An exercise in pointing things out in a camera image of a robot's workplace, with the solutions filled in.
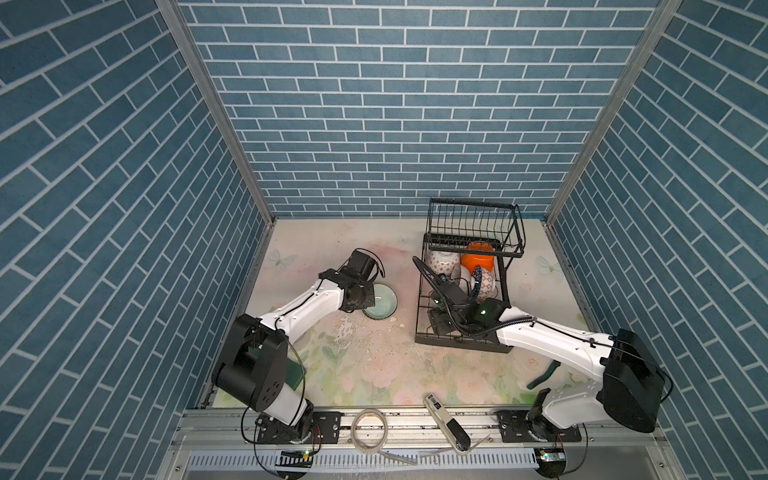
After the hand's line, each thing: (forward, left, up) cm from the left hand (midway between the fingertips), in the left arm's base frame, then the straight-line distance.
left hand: (367, 299), depth 89 cm
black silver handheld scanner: (-34, -22, -2) cm, 41 cm away
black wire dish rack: (+19, -27, +12) cm, 35 cm away
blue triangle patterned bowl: (+3, -36, +4) cm, 37 cm away
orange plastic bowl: (+14, -39, 0) cm, 42 cm away
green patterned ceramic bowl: (+14, -25, -1) cm, 29 cm away
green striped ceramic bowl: (+1, -5, -3) cm, 6 cm away
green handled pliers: (-21, -50, -6) cm, 55 cm away
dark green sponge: (-19, +20, -7) cm, 28 cm away
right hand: (-6, -20, +3) cm, 21 cm away
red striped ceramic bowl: (+5, -29, +5) cm, 30 cm away
